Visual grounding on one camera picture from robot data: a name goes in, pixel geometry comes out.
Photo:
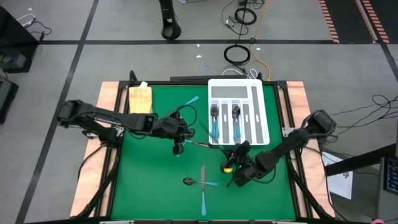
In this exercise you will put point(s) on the pink round object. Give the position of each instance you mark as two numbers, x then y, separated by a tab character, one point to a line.
377	221

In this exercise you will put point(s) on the grey console with screen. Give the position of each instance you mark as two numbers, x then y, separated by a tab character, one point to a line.
391	174

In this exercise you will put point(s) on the black cabinet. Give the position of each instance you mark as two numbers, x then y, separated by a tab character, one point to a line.
12	37

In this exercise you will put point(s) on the black box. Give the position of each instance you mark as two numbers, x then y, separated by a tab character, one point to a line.
6	99

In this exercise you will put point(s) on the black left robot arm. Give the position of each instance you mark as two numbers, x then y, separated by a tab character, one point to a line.
102	116

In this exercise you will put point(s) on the black table frame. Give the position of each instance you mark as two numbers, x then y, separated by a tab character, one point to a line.
281	85

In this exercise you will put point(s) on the white cutlery tray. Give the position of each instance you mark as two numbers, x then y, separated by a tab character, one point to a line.
230	91

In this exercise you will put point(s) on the yellow folded cloth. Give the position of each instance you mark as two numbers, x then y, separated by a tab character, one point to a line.
140	99

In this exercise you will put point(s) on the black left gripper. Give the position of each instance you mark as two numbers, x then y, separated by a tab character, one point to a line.
169	127

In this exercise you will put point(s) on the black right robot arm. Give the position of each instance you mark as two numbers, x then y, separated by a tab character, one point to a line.
286	146

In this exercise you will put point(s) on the silver mounting bracket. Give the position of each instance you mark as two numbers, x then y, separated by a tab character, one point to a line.
287	132
88	134

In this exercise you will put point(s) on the black beam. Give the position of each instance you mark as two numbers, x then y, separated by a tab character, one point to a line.
373	158

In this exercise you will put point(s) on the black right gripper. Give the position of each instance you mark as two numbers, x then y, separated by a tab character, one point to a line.
247	171

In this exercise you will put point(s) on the white paper sheet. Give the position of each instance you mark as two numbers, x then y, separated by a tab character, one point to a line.
340	186

